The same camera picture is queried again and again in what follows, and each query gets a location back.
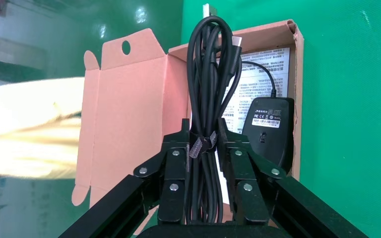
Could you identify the grey background workbench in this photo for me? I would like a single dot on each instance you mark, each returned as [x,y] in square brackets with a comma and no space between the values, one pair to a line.
[9,52]

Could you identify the orange cardboard box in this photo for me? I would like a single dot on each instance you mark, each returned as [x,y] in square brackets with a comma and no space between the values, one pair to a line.
[128,115]

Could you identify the white printed instruction sheet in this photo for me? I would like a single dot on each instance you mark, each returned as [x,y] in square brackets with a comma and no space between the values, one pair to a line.
[259,77]

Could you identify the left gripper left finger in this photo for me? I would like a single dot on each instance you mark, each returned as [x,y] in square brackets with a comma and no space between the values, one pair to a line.
[174,170]

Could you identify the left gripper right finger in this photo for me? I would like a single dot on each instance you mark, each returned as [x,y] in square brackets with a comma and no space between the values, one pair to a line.
[243,170]

